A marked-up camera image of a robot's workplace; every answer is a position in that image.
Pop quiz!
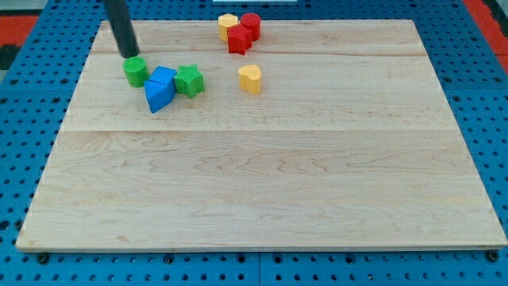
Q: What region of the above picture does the green star block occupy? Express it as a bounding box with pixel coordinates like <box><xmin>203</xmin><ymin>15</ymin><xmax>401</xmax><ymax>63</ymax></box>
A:
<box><xmin>174</xmin><ymin>64</ymin><xmax>205</xmax><ymax>99</ymax></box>

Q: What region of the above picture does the wooden board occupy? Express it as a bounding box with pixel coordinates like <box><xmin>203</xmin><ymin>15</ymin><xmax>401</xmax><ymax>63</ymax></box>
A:
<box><xmin>17</xmin><ymin>20</ymin><xmax>507</xmax><ymax>253</ymax></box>

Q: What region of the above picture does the red cylinder block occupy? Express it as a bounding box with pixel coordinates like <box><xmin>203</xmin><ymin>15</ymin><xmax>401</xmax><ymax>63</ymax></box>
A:
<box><xmin>241</xmin><ymin>13</ymin><xmax>261</xmax><ymax>41</ymax></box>

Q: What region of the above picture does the green cylinder block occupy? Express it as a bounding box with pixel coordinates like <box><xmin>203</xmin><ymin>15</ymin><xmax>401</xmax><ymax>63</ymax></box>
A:
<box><xmin>122</xmin><ymin>56</ymin><xmax>149</xmax><ymax>87</ymax></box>

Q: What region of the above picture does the blue triangular prism block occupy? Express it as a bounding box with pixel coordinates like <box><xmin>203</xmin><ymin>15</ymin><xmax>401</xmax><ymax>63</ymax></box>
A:
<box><xmin>144</xmin><ymin>81</ymin><xmax>176</xmax><ymax>114</ymax></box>

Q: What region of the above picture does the red heart block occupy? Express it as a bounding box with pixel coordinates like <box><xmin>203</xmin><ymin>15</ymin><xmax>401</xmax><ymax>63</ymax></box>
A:
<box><xmin>227</xmin><ymin>25</ymin><xmax>252</xmax><ymax>55</ymax></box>

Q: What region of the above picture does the yellow heart block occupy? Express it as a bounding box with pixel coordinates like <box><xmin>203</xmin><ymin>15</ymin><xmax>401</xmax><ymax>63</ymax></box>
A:
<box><xmin>237</xmin><ymin>64</ymin><xmax>262</xmax><ymax>95</ymax></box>

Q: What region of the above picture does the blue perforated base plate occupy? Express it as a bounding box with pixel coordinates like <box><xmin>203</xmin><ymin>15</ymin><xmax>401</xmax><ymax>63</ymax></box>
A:
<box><xmin>1</xmin><ymin>0</ymin><xmax>507</xmax><ymax>285</ymax></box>

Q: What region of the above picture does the blue cube block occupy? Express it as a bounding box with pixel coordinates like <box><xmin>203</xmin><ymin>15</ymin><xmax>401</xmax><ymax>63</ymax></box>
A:
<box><xmin>148</xmin><ymin>66</ymin><xmax>177</xmax><ymax>85</ymax></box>

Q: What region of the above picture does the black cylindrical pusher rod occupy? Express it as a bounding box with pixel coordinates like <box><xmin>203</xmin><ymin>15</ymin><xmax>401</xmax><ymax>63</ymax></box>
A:
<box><xmin>103</xmin><ymin>0</ymin><xmax>140</xmax><ymax>59</ymax></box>

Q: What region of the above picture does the yellow hexagon block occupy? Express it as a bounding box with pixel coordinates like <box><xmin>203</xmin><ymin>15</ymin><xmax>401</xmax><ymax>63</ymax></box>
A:
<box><xmin>217</xmin><ymin>14</ymin><xmax>239</xmax><ymax>42</ymax></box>

